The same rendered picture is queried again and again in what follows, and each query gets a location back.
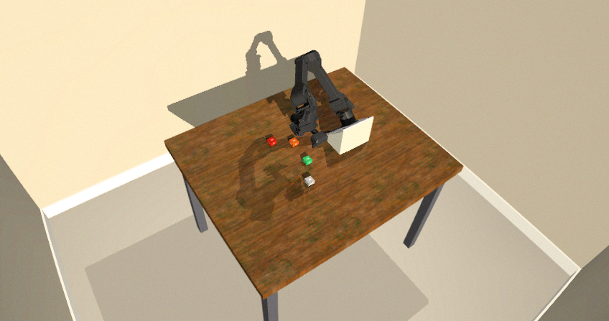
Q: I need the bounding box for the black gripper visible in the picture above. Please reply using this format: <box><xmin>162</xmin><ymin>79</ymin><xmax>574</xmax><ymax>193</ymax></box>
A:
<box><xmin>291</xmin><ymin>113</ymin><xmax>328</xmax><ymax>148</ymax></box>

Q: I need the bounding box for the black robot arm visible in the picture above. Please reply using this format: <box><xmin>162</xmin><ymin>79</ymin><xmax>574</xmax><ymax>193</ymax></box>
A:
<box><xmin>289</xmin><ymin>50</ymin><xmax>358</xmax><ymax>136</ymax></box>

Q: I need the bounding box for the orange block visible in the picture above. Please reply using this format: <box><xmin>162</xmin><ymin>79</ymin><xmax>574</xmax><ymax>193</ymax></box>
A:
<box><xmin>289</xmin><ymin>137</ymin><xmax>299</xmax><ymax>147</ymax></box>

